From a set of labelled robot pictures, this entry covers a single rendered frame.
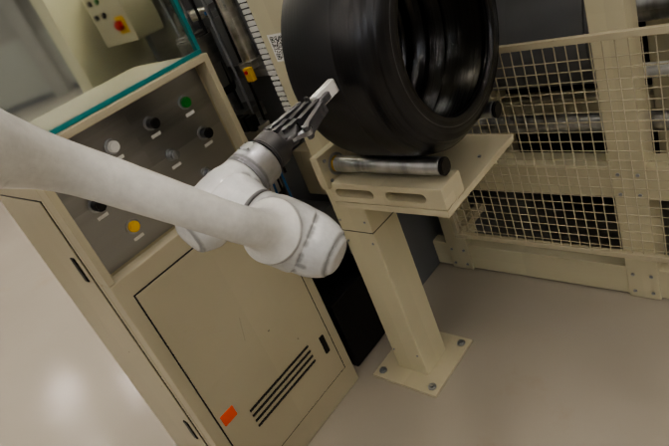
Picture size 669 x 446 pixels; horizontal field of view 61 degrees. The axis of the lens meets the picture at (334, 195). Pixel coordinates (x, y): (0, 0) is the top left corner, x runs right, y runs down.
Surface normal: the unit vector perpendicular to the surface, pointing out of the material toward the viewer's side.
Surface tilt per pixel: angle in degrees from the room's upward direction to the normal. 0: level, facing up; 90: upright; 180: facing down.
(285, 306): 90
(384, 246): 90
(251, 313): 90
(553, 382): 0
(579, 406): 0
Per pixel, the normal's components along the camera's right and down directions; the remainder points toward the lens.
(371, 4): -0.02, 0.04
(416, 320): 0.73, 0.06
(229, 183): 0.00, -0.64
